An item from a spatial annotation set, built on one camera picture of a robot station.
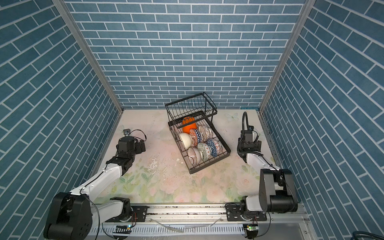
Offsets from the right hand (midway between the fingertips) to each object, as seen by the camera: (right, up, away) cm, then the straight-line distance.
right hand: (250, 140), depth 91 cm
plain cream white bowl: (-40, +1, -1) cm, 40 cm away
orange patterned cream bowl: (-35, +1, +9) cm, 37 cm away
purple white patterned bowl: (-34, -8, -7) cm, 36 cm away
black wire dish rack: (-31, +21, +5) cm, 38 cm away
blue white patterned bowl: (-22, -8, +3) cm, 24 cm away
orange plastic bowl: (-40, +6, +8) cm, 41 cm away
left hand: (-71, -1, -3) cm, 71 cm away
